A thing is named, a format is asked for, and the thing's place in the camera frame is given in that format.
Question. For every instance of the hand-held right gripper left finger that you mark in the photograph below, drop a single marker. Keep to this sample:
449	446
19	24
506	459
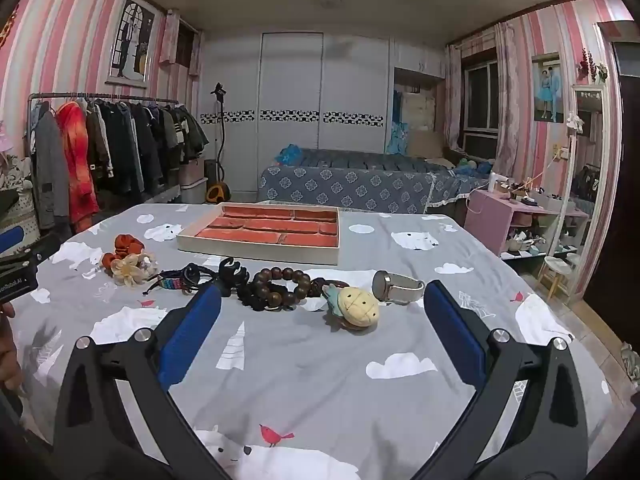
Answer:
192	327

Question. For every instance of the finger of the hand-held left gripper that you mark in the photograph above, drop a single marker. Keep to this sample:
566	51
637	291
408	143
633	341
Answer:
11	240

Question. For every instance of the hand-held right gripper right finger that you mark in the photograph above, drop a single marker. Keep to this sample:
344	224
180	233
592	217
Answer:
452	330

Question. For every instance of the rainbow hair claw clip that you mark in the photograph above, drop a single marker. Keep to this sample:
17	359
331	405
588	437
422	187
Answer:
172	280

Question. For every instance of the black hair claw clip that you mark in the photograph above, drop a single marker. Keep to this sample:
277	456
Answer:
231	275

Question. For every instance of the ribbed hair scrunchie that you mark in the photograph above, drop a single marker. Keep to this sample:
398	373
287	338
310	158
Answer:
111	261

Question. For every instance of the pineapple plush charm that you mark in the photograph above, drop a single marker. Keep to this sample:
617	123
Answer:
356	307

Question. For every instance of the shallow tray with red lining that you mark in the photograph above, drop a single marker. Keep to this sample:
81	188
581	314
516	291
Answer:
260	247

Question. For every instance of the orange knit scrunchie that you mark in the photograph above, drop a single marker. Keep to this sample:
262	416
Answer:
128	244

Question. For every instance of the person's left hand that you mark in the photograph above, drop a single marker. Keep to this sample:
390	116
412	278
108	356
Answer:
9	355

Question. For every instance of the pink shelf unit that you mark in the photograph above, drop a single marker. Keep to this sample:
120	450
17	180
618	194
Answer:
487	215

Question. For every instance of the white stool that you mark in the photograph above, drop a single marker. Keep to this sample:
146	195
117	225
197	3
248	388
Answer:
554	264

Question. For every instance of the grey polar bear bedsheet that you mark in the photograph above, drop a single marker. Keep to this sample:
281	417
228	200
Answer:
310	380

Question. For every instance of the standing garment steamer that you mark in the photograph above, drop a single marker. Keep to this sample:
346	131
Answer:
219	190

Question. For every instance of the plastic storage box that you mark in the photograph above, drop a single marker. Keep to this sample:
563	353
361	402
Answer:
194	185

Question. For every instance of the row of hanging clothes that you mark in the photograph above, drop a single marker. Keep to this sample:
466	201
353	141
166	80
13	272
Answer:
120	145

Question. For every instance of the blue patterned sofa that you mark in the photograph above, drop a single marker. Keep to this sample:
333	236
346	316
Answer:
350	185

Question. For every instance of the metal clothes rack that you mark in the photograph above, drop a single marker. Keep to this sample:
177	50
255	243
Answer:
125	96

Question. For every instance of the standing mirror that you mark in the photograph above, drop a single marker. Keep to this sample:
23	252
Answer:
585	185

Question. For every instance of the blue bag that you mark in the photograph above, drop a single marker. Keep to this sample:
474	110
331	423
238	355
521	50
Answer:
289	156

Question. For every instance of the blue hanging cloth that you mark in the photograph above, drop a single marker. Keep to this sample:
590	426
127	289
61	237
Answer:
397	125

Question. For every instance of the window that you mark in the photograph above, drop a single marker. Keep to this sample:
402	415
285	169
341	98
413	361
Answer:
481	105

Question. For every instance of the pink floral curtain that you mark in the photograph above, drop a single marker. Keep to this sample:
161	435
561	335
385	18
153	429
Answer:
509	100

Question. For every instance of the white sliding door wardrobe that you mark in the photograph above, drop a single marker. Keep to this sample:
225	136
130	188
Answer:
290	85

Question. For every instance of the red artificial flowers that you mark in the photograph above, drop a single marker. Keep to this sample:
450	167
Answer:
592	66

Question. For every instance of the round ceiling lamp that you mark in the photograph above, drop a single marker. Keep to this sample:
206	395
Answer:
328	1

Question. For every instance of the framed wall poster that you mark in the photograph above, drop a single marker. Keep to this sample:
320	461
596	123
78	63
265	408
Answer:
131	42

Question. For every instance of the couple photo wall poster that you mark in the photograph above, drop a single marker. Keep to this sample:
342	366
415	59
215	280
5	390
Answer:
548	87

